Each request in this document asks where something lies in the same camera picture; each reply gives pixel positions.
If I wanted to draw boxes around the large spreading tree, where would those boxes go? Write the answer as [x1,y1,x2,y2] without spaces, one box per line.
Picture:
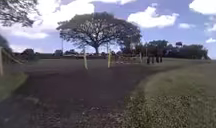
[56,12,143,56]

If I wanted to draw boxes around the dark reddish path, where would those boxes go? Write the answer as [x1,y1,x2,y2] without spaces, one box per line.
[0,57,197,128]

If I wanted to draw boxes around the group of people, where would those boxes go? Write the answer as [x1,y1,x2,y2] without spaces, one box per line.
[145,45,164,65]

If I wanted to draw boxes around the dark trees and bushes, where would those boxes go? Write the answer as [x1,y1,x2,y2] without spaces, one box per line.
[0,33,64,64]

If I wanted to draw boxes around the dry grass field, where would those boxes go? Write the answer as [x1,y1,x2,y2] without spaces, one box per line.
[122,59,216,128]

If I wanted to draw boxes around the row of dark trees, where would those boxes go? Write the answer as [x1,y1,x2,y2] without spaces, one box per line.
[130,39,210,61]

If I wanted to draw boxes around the dry grass area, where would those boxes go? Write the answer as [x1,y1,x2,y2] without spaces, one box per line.
[0,71,29,104]

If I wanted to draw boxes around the tree with overhanging branches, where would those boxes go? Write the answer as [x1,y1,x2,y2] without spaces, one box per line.
[0,0,40,28]

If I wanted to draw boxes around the wire fence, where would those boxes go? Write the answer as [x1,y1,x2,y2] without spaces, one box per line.
[110,53,144,66]

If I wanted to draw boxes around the pale post with brace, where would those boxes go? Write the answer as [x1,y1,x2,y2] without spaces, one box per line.
[0,46,24,77]

